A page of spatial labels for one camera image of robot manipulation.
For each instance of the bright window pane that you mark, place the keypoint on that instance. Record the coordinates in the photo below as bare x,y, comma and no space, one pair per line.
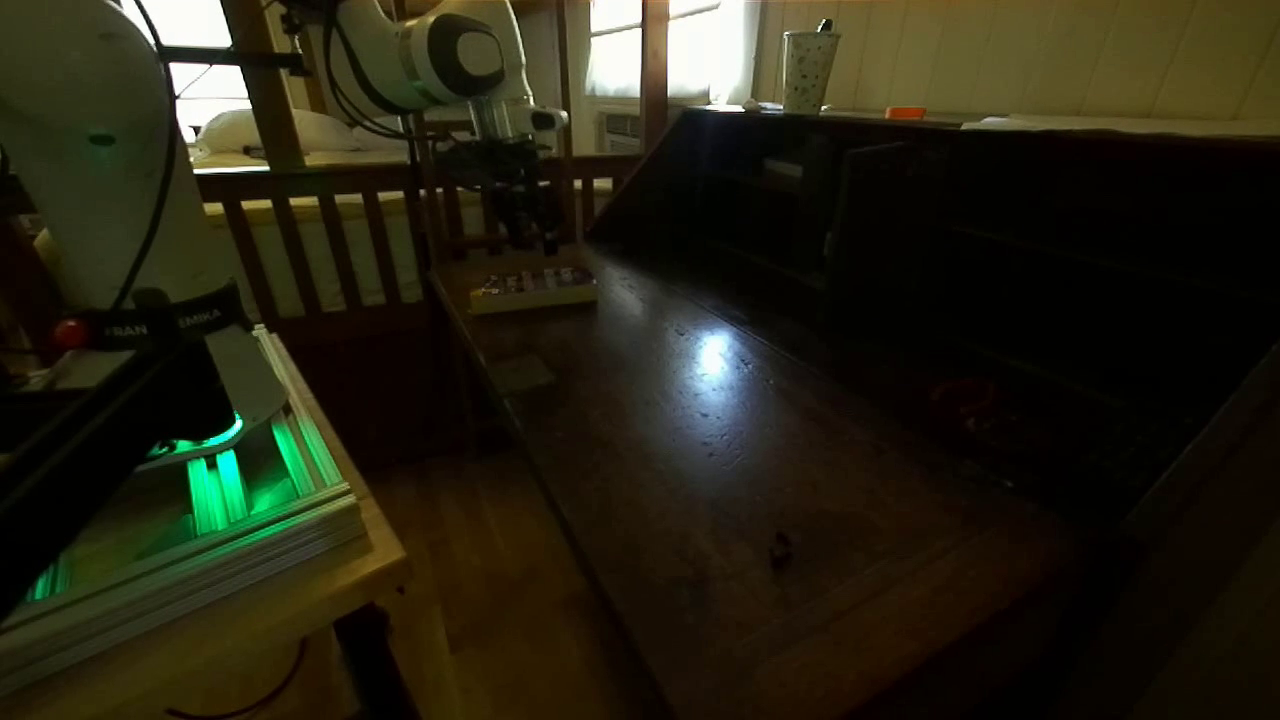
704,44

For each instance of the blue paperback Grisham book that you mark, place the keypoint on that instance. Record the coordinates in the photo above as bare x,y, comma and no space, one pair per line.
532,291

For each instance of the wooden window post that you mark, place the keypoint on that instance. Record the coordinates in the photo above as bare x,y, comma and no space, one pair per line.
654,64

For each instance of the yellow sticky note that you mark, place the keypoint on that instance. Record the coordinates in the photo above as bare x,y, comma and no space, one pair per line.
520,372

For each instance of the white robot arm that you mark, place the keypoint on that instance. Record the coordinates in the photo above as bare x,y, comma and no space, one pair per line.
80,162

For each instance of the green glowing device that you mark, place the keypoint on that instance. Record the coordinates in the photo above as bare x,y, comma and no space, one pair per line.
241,520

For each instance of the light wooden table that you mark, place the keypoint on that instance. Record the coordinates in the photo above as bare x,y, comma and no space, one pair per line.
203,654

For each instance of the slanted wooden post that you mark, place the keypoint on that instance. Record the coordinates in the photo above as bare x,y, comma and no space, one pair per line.
267,83

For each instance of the white paper sheet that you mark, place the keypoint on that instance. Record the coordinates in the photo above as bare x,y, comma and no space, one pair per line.
1121,126

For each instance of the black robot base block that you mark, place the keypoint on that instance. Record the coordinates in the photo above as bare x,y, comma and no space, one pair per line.
92,442

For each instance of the white patterned cup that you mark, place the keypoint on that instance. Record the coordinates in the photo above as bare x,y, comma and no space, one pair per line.
810,64

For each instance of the red emergency stop button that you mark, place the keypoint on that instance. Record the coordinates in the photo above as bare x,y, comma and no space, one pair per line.
69,335

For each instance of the white wall heater unit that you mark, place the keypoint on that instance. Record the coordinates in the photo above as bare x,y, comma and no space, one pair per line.
616,130

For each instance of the small orange object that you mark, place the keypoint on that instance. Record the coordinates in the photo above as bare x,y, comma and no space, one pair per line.
908,113

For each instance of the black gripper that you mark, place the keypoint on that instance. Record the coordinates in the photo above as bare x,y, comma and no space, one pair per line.
493,162

